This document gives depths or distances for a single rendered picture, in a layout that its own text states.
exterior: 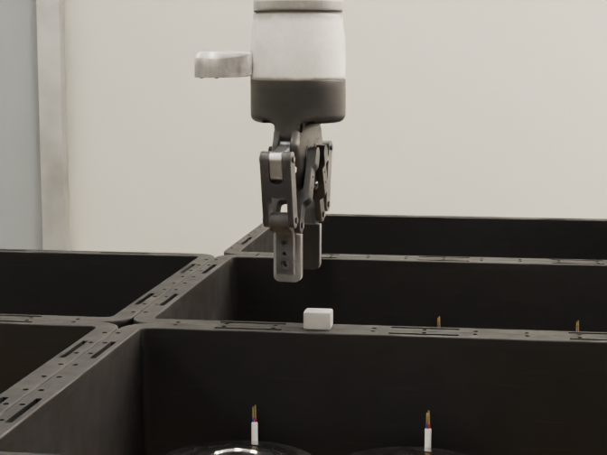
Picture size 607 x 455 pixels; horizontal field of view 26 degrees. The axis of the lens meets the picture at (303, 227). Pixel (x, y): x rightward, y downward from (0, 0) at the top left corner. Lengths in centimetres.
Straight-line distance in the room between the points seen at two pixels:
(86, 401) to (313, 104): 34
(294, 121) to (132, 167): 295
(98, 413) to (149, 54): 316
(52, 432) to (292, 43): 41
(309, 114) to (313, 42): 5
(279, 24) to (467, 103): 281
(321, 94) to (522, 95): 281
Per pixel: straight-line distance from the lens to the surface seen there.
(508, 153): 381
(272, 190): 99
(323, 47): 101
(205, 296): 106
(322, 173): 105
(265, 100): 101
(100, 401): 80
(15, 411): 69
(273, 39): 101
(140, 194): 395
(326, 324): 86
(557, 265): 114
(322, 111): 101
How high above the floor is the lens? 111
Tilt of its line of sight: 8 degrees down
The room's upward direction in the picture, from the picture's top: straight up
